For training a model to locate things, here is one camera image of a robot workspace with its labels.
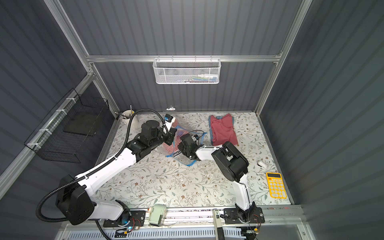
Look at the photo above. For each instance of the small green white box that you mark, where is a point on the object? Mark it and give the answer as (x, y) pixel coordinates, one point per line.
(157, 215)

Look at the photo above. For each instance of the red ribbed garment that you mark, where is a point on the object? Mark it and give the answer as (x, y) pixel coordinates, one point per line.
(223, 130)

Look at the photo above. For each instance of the clear vacuum bag blue zip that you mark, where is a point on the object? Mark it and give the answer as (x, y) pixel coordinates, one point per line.
(179, 156)

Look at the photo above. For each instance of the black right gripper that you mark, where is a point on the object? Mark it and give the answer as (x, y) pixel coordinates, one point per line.
(182, 145)

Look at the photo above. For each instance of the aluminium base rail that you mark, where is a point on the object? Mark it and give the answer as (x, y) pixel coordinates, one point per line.
(280, 222)

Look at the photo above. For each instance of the striped folded garment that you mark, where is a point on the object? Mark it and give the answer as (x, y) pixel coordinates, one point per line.
(173, 148)

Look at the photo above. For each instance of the blue tank top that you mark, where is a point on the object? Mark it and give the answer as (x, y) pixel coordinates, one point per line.
(210, 129)

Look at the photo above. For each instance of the yellow calculator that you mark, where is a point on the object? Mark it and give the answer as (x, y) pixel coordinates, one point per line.
(276, 186)

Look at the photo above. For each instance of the white wire basket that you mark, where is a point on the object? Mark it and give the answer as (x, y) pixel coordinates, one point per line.
(195, 72)

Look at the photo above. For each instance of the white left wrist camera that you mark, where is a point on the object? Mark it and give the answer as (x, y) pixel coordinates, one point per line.
(169, 120)

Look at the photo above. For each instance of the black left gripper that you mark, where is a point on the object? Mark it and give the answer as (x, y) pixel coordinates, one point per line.
(169, 136)

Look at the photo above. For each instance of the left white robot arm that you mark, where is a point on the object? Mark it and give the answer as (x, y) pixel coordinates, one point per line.
(77, 202)

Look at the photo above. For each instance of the white cup with tools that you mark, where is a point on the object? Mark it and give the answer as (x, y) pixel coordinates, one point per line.
(127, 116)

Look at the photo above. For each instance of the black wire basket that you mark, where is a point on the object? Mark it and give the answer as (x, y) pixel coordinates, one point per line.
(67, 135)

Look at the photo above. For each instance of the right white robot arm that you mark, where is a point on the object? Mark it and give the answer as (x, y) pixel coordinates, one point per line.
(234, 167)

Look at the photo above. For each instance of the white stapler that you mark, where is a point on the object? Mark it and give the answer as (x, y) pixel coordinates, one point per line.
(262, 165)

